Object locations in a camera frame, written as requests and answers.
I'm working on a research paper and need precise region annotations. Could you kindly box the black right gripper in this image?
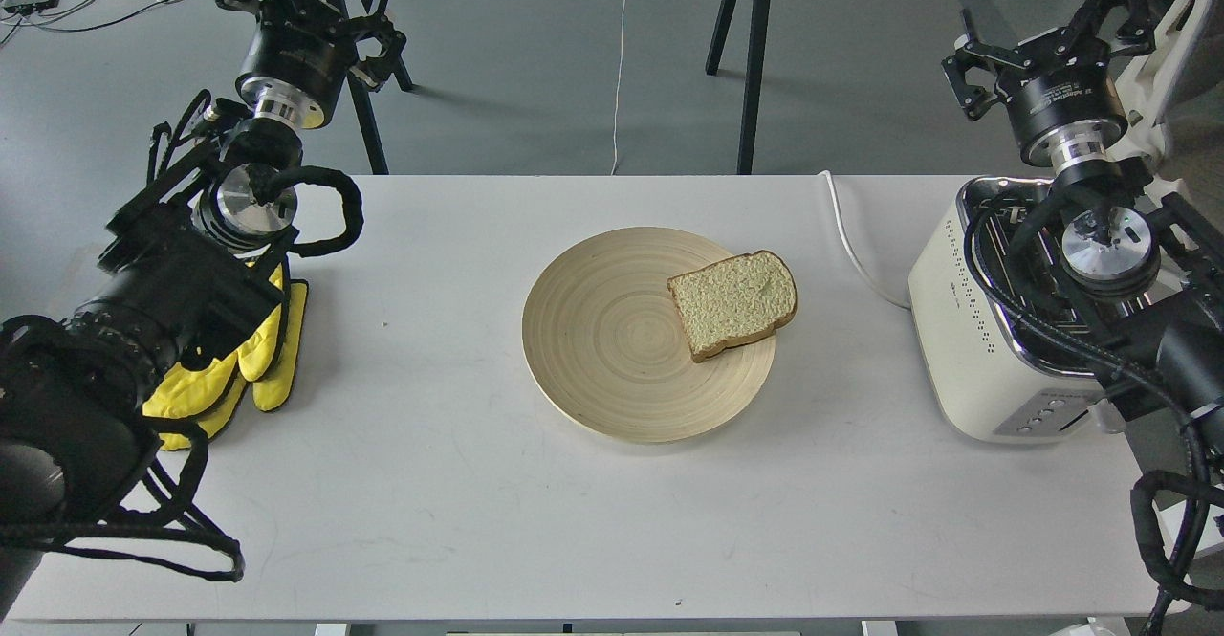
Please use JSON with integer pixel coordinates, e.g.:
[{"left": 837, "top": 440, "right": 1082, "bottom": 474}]
[{"left": 942, "top": 0, "right": 1173, "bottom": 168}]

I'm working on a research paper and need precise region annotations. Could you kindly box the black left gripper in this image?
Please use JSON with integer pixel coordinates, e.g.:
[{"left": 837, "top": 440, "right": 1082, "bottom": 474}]
[{"left": 214, "top": 0, "right": 409, "bottom": 130}]

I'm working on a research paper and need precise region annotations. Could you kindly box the slice of bread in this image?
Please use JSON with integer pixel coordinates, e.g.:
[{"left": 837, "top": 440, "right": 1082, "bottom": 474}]
[{"left": 667, "top": 250, "right": 798, "bottom": 362}]

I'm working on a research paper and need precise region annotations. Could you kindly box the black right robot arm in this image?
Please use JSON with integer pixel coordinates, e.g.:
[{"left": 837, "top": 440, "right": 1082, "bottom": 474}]
[{"left": 942, "top": 0, "right": 1222, "bottom": 623}]

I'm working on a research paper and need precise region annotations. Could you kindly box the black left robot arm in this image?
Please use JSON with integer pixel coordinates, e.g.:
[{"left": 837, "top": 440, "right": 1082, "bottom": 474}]
[{"left": 1, "top": 0, "right": 406, "bottom": 605}]

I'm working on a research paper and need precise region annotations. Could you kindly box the cream white toaster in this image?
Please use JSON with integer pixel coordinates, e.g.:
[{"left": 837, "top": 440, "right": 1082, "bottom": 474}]
[{"left": 908, "top": 177, "right": 1160, "bottom": 445}]

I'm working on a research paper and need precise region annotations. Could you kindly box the white office chair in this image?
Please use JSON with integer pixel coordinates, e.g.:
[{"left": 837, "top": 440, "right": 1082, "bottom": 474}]
[{"left": 1109, "top": 0, "right": 1222, "bottom": 202}]

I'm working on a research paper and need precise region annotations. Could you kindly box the round bamboo plate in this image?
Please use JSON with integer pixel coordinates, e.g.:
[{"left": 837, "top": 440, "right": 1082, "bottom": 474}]
[{"left": 523, "top": 227, "right": 776, "bottom": 444}]

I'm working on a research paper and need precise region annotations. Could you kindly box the white toaster power cable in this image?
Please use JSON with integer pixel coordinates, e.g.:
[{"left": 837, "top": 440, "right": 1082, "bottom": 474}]
[{"left": 819, "top": 170, "right": 912, "bottom": 311}]

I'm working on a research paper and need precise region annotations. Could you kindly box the thin white hanging cable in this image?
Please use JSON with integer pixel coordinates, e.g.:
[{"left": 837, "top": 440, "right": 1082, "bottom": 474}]
[{"left": 610, "top": 0, "right": 629, "bottom": 176}]

